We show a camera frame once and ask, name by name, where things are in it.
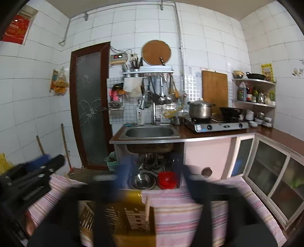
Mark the beige bowl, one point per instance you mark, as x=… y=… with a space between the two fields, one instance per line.
x=238 y=74

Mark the sliding glass cabinet doors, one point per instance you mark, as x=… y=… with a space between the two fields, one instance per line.
x=273 y=171

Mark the grey wall pipe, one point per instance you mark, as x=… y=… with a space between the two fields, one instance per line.
x=178 y=35

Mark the rectangular wooden cutting board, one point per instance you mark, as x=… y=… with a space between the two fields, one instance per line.
x=215 y=87

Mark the wooden spatula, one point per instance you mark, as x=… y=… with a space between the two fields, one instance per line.
x=176 y=93

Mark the steel cooking pot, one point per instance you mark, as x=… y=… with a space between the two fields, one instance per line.
x=200 y=110

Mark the pink rubber gloves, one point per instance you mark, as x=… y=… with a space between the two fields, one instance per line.
x=114 y=95

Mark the stainless steel sink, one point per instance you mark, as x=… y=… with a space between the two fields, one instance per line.
x=149 y=133

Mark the small steel cup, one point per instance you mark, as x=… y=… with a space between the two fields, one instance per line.
x=177 y=121

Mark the white water purifier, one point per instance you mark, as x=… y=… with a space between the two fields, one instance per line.
x=140 y=116

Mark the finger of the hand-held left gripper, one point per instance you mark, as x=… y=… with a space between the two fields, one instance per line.
x=55 y=162
x=38 y=161

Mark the red cardboard box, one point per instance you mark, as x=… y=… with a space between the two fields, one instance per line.
x=15 y=29

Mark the short wooden stick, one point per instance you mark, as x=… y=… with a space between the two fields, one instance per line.
x=40 y=144

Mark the white hanging towel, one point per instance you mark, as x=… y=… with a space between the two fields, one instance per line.
x=131 y=85

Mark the wooden chopstick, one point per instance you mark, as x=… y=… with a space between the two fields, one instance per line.
x=147 y=209

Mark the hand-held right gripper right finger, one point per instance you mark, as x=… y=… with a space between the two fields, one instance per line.
x=190 y=182

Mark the row of condiment bottles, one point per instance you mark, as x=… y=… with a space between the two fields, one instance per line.
x=260 y=96

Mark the white wall utensil rack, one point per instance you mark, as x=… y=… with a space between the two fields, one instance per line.
x=154 y=69

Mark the steel ladle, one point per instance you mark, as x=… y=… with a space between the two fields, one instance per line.
x=169 y=97
x=162 y=99

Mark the yellow wall poster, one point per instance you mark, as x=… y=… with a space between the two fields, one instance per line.
x=267 y=72

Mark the green bucket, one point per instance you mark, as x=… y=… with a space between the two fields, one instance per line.
x=112 y=162

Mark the pink cabinet door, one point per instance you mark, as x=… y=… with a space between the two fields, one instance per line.
x=206 y=154

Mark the black skimmer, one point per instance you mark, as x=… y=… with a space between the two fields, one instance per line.
x=155 y=96

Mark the brown frosted glass door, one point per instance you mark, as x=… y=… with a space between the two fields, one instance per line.
x=89 y=106

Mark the steel faucet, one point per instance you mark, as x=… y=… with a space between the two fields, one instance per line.
x=154 y=111

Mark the white corner shelf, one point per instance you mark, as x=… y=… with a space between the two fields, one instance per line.
x=256 y=81

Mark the large oil bottle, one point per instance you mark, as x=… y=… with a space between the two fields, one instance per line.
x=242 y=92

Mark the steel basin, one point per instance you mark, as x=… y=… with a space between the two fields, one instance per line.
x=142 y=181

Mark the narrow glass cabinet door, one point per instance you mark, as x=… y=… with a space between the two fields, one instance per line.
x=243 y=154

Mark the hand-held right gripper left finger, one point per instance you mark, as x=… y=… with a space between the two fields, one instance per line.
x=124 y=171

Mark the yellow slatted utensil holder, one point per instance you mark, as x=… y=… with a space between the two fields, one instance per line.
x=133 y=201

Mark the steel gas stove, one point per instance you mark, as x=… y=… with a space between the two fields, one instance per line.
x=218 y=125

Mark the orange hanging plastic bag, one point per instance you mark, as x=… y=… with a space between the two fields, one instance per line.
x=61 y=83

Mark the grey digital controller box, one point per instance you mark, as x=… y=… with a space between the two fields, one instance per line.
x=118 y=58

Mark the red plastic basin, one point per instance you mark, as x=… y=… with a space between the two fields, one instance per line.
x=167 y=180

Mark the wall hook decorations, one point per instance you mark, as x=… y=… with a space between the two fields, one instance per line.
x=298 y=71

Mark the yellow plastic bag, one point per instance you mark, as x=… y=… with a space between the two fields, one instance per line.
x=5 y=165

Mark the black wok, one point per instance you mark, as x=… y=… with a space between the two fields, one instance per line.
x=230 y=111

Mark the stack of white bowls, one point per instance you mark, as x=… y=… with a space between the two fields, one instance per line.
x=249 y=115

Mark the round wooden cutting board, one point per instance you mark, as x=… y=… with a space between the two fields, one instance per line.
x=154 y=51

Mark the colourful hanging board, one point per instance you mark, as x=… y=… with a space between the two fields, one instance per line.
x=54 y=79

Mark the black pan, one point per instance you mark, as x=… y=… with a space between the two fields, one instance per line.
x=256 y=76

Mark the pink striped cloth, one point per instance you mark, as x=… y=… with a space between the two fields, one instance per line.
x=178 y=213

